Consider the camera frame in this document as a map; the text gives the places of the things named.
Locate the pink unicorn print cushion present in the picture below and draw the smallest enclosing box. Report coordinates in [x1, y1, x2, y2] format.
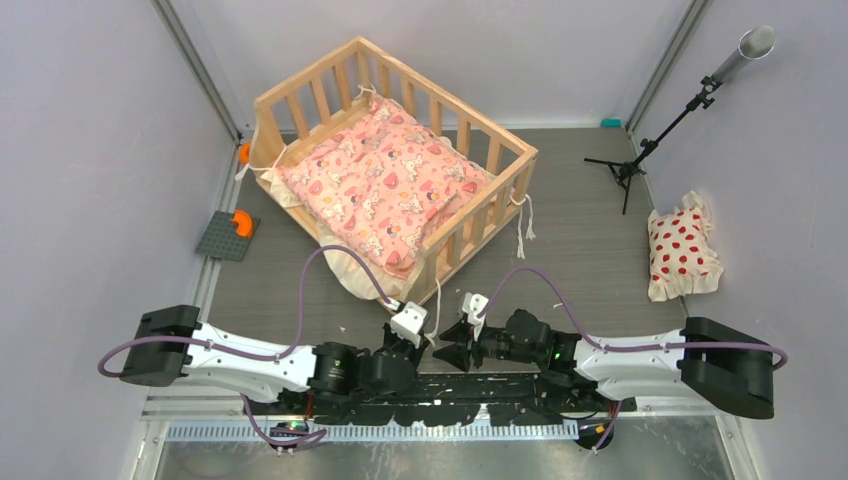
[241, 88, 535, 304]

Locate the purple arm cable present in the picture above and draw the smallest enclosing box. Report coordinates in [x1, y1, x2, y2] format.
[478, 266, 790, 453]
[97, 245, 401, 453]

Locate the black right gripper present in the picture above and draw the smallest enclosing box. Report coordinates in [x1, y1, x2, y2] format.
[434, 316, 542, 372]

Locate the microphone on black stand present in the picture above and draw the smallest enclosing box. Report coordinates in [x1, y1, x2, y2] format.
[584, 25, 777, 215]

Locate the white strawberry print pillow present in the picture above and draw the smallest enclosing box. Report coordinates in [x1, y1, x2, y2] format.
[647, 191, 724, 302]

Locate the orange and green toy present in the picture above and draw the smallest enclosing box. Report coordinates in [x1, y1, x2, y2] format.
[238, 141, 251, 165]

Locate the orange arch toy block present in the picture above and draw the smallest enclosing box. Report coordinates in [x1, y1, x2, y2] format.
[230, 209, 255, 238]

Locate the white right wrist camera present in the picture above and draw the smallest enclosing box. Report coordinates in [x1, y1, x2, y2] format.
[460, 292, 489, 341]

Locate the small teal block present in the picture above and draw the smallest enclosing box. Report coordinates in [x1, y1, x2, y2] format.
[600, 118, 622, 129]

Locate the grey building block plate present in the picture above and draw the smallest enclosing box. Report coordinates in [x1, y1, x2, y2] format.
[195, 210, 261, 262]

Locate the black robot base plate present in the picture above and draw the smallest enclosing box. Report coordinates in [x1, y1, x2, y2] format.
[249, 373, 615, 427]

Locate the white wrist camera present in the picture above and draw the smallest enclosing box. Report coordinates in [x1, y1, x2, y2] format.
[460, 292, 489, 341]
[389, 302, 429, 348]

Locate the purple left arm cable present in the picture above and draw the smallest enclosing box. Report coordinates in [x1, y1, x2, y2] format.
[97, 245, 401, 453]

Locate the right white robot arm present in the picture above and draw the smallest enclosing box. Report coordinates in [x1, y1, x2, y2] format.
[434, 309, 777, 420]

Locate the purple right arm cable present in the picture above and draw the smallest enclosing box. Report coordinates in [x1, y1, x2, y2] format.
[478, 266, 790, 453]

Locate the wooden slatted pet bed frame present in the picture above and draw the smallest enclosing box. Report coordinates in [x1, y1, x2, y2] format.
[241, 36, 538, 303]

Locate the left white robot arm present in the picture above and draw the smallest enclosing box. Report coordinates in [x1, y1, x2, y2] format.
[117, 302, 429, 414]

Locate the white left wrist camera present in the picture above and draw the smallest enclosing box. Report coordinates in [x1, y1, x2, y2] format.
[389, 302, 429, 348]

